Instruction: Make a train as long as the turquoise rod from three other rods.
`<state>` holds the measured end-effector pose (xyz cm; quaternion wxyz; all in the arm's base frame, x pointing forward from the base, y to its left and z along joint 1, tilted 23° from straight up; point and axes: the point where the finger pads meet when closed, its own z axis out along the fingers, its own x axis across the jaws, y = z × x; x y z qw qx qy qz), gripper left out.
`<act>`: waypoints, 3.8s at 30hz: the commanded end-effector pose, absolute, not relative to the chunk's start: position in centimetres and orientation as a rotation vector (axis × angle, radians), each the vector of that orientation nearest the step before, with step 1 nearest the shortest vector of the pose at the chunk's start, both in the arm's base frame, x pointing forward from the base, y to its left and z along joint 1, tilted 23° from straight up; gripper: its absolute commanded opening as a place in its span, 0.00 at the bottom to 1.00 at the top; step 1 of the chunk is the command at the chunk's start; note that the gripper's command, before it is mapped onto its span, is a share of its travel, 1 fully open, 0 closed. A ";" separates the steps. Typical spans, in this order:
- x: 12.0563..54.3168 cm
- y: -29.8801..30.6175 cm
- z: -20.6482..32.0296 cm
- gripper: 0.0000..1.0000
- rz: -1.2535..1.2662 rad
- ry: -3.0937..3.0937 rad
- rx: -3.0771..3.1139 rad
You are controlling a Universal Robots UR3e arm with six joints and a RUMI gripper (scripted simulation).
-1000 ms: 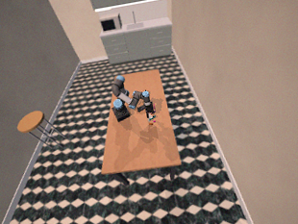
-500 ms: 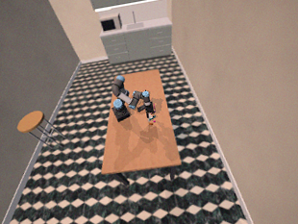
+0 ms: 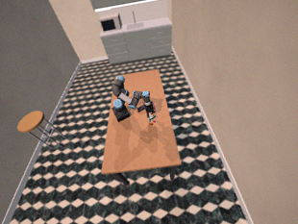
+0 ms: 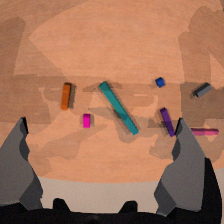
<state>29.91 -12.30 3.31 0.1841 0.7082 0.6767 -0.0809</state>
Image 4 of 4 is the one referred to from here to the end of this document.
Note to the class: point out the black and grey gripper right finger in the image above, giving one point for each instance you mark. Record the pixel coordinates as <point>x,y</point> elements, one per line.
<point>188,191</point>

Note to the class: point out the grey rod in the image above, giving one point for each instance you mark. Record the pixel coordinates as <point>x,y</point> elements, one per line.
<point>202,90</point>

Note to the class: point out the turquoise rod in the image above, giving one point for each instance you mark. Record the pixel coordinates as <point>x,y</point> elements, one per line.
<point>118,107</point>

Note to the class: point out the orange rod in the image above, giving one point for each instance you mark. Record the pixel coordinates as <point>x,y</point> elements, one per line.
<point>66,96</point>

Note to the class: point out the small magenta block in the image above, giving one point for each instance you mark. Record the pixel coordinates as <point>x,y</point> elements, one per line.
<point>86,120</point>

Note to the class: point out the purple rod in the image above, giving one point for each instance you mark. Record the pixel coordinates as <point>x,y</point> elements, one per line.
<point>167,121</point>

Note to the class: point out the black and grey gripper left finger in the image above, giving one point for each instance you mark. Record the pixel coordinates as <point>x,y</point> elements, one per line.
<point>20,188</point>

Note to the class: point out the pink rod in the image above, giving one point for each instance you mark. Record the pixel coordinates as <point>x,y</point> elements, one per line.
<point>201,131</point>

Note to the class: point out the small dark blue block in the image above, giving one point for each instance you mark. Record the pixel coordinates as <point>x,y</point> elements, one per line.
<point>160,82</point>

